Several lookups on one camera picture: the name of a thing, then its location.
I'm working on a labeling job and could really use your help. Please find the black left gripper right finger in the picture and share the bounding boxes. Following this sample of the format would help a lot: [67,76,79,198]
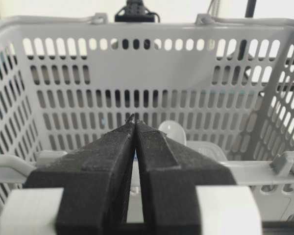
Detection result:
[135,121,236,235]

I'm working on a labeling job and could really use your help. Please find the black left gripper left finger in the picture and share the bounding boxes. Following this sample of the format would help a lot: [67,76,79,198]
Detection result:
[24,120,135,235]

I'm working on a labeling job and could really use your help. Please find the white chinese spoon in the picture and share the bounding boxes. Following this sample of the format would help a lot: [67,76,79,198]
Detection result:
[129,120,228,196]

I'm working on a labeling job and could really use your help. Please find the grey plastic shopping basket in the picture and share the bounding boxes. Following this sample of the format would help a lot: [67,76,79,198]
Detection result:
[0,12,294,224]

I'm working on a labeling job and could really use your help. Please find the black pole behind basket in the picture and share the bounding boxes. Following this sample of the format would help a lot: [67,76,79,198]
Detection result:
[245,0,257,18]

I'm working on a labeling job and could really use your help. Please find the black camera mount behind basket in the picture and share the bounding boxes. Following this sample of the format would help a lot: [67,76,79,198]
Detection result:
[114,0,161,23]

